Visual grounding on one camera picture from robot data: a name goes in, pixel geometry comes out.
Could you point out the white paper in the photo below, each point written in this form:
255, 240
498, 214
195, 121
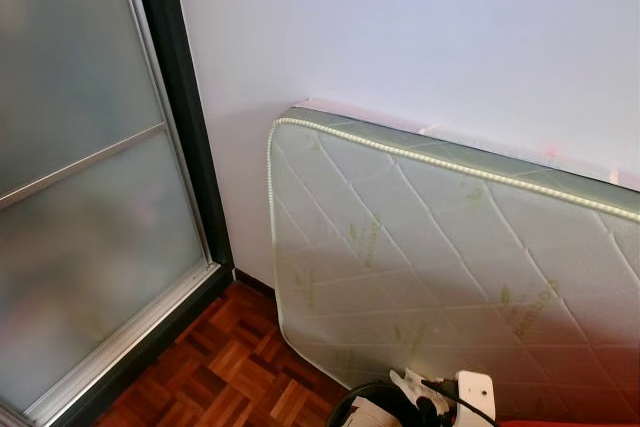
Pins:
408, 382

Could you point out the white paper scrap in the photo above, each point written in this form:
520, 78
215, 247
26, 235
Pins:
375, 415

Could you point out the black round waste bin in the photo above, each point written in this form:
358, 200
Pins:
345, 407

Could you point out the red fabric item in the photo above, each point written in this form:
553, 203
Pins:
570, 424

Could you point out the green quilted mattress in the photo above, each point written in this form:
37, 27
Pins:
430, 247

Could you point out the dark wooden skirting board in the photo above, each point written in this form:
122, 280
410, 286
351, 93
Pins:
255, 287

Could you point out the frosted glass sliding door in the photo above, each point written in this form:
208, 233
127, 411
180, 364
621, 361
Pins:
80, 247

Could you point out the black door frame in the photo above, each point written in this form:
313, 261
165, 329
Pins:
185, 97

